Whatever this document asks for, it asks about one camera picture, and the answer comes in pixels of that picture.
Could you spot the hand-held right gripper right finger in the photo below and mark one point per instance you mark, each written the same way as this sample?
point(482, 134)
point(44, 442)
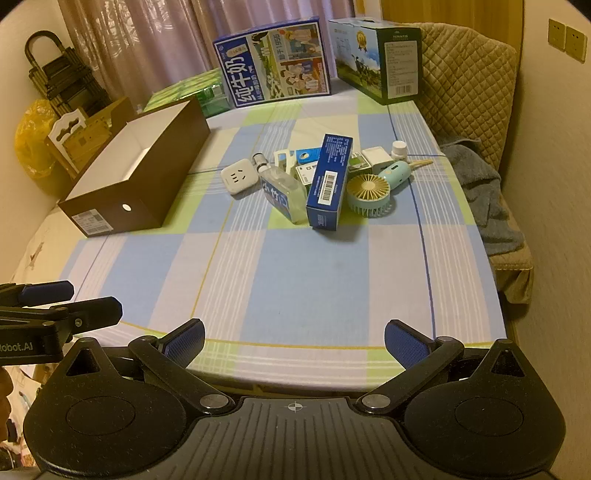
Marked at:
point(406, 344)

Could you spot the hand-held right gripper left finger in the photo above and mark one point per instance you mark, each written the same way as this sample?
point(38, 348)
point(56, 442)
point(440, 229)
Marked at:
point(184, 344)

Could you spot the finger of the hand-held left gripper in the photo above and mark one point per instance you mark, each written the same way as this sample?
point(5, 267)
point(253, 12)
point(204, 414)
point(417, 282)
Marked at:
point(92, 311)
point(46, 290)

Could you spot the white cardboard box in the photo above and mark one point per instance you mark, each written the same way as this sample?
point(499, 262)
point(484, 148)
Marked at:
point(152, 184)

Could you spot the mint handheld fan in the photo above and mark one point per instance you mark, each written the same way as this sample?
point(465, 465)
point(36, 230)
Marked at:
point(369, 196)

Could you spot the white plug adapter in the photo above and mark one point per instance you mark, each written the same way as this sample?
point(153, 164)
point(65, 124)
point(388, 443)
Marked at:
point(236, 177)

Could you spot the clear bottle with blue label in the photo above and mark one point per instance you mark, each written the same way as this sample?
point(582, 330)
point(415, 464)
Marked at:
point(281, 194)

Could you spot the long blue box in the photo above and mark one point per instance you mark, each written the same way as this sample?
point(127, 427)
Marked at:
point(330, 175)

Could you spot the green white small box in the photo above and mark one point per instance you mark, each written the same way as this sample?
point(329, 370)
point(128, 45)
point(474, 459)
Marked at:
point(359, 162)

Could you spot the small white bottle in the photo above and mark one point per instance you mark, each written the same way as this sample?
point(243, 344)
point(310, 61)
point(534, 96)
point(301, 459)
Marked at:
point(399, 151)

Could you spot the checked tablecloth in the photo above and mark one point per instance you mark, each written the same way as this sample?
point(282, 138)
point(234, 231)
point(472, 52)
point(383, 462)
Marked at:
point(277, 277)

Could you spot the yellow plastic bag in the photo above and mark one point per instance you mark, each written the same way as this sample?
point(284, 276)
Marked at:
point(30, 138)

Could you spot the grey towel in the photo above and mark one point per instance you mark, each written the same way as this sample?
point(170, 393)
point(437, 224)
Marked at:
point(489, 203)

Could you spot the brown cardboard carton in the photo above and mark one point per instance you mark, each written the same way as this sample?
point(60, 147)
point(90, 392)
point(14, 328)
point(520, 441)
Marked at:
point(97, 124)

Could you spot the small white printed box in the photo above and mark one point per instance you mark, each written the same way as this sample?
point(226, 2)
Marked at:
point(305, 173)

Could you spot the black folding rack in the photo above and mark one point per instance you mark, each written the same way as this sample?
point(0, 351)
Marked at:
point(69, 74)

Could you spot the pack of green tissue packets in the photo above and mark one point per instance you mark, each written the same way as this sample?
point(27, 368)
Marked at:
point(184, 90)

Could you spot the quilted beige chair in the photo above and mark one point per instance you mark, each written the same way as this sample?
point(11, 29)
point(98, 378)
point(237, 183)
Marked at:
point(461, 83)

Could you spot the pink curtain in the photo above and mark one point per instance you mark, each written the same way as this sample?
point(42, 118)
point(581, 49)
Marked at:
point(138, 37)

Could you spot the green white cow-print carton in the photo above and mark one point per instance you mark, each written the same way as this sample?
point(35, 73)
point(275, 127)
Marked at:
point(369, 60)

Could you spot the blue printed milk carton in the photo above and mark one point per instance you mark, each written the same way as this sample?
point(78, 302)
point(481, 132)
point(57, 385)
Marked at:
point(277, 60)

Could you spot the yellow curtain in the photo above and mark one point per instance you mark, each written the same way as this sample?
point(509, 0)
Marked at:
point(438, 11)

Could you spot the beige wall socket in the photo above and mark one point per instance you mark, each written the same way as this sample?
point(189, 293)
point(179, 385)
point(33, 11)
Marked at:
point(557, 32)
point(576, 44)

